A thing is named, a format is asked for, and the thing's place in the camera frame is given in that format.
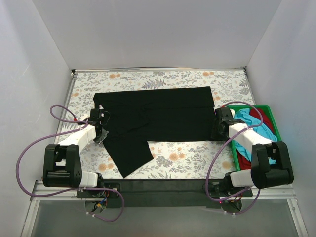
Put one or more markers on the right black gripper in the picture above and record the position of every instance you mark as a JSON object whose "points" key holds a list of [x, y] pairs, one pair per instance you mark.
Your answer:
{"points": [[217, 129]]}

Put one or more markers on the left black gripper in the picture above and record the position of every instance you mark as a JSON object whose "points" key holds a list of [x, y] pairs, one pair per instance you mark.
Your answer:
{"points": [[101, 136]]}

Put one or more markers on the black t shirt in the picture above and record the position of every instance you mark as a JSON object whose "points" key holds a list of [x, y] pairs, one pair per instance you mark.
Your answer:
{"points": [[135, 118]]}

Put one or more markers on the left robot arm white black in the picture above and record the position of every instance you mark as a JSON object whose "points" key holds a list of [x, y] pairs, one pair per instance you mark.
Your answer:
{"points": [[62, 163]]}

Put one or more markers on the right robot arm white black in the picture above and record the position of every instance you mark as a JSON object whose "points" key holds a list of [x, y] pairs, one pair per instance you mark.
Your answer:
{"points": [[270, 160]]}

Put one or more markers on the floral table mat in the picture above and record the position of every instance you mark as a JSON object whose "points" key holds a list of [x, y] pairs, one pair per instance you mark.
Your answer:
{"points": [[170, 160]]}

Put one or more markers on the red t shirt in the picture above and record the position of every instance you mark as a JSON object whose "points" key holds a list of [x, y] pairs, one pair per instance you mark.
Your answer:
{"points": [[251, 117]]}

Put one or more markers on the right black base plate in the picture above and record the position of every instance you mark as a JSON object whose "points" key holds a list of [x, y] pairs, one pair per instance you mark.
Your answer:
{"points": [[218, 191]]}

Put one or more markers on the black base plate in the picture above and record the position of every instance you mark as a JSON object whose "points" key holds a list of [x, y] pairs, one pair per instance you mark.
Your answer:
{"points": [[218, 191], [105, 192]]}

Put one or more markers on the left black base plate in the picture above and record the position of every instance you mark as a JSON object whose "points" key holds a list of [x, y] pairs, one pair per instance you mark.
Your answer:
{"points": [[105, 192]]}

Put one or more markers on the aluminium frame rail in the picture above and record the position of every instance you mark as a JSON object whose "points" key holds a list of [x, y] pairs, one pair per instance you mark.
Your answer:
{"points": [[178, 187]]}

